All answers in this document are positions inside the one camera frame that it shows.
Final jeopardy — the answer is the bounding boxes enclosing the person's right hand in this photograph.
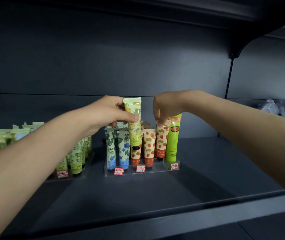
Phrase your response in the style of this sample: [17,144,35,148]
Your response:
[153,90,187,128]

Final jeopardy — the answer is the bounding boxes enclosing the person's left hand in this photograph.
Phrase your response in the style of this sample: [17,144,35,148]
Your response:
[84,95,140,134]

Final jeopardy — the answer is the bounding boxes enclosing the yellow fruit print cream tube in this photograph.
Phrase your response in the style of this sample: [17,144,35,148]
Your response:
[123,97,142,151]

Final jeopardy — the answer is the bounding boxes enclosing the strawberry print cream tube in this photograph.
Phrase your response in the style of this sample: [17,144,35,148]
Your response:
[156,119,170,159]

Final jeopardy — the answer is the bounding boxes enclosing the person's left forearm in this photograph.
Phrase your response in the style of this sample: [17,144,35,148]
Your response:
[0,102,96,240]

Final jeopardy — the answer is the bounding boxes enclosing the person's right forearm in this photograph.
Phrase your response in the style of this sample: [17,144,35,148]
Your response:
[182,90,285,198]

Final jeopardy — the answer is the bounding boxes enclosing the bright green tube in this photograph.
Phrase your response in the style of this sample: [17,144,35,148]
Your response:
[165,113,182,163]

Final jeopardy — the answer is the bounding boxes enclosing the rows of blue floral tubes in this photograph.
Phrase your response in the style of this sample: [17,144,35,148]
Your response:
[104,121,131,170]

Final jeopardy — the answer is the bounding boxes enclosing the rows of strawberry print tubes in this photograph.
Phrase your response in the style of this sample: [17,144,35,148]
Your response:
[130,120,157,168]

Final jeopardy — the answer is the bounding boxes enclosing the clear acrylic display tray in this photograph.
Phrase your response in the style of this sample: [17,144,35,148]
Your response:
[45,152,95,182]
[103,157,180,178]

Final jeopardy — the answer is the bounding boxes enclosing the rows of green leaf tubes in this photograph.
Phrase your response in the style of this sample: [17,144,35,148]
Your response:
[56,135,92,177]

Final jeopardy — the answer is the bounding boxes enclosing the slotted black shelf upright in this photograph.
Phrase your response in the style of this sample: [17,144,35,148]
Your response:
[224,57,234,99]

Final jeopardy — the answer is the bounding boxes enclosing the dark metal shelf board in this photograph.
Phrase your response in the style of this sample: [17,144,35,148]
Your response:
[0,136,285,240]

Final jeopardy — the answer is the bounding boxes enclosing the dark metal overhead shelf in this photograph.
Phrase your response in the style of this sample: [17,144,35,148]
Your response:
[32,0,285,59]

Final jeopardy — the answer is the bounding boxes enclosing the plastic wrapped blue goods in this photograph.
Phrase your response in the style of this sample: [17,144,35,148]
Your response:
[256,98,285,123]

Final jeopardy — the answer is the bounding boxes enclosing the rows of yellow fruit tubes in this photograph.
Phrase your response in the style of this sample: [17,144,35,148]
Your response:
[0,121,45,156]

